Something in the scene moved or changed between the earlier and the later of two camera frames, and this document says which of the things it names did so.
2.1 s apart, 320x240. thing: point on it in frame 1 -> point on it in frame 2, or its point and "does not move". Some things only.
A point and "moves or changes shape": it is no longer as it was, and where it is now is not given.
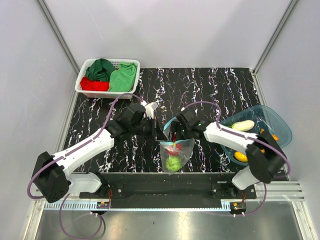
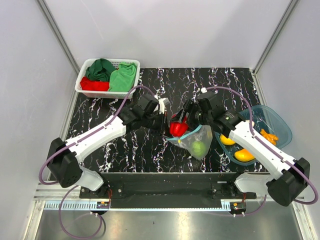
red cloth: [86, 85] does not move
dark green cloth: [100, 70] does not move
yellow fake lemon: [241, 156] moves or changes shape
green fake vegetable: [173, 163] -> [199, 148]
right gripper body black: [182, 133] -> [196, 117]
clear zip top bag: [174, 155] -> [197, 141]
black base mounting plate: [169, 190] does not move
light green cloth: [122, 79] does not move
